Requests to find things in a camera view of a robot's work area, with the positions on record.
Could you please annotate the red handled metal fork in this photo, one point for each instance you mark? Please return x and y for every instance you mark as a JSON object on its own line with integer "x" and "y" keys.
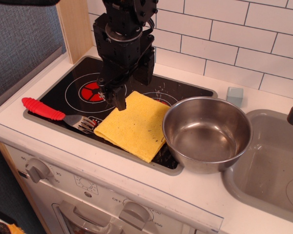
{"x": 83, "y": 124}

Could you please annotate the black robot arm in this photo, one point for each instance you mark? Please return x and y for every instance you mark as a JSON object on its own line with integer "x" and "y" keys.
{"x": 127, "y": 13}

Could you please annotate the grey oven door handle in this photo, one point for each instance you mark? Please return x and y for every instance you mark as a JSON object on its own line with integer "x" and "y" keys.
{"x": 87, "y": 220}

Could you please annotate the yellow folded cloth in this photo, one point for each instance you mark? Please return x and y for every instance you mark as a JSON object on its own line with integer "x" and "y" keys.
{"x": 138, "y": 128}

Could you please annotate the light blue block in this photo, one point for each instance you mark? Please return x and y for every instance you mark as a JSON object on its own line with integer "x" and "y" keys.
{"x": 235, "y": 96}

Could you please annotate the grey sink basin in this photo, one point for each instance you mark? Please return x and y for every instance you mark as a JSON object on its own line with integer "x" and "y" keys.
{"x": 263, "y": 175}

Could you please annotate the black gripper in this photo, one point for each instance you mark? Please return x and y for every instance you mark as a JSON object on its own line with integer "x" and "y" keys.
{"x": 123, "y": 56}

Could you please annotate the orange object at corner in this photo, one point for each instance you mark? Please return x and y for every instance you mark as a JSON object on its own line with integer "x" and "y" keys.
{"x": 10, "y": 229}

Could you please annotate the grey oven knob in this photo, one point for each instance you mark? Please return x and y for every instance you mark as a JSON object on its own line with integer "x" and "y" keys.
{"x": 134, "y": 215}

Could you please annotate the stainless steel pot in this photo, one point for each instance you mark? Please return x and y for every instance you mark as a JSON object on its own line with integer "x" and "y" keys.
{"x": 205, "y": 134}

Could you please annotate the grey timer knob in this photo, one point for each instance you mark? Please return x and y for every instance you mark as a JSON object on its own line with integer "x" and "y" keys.
{"x": 37, "y": 170}

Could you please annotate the wooden side post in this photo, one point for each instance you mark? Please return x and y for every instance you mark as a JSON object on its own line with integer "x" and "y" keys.
{"x": 75, "y": 25}

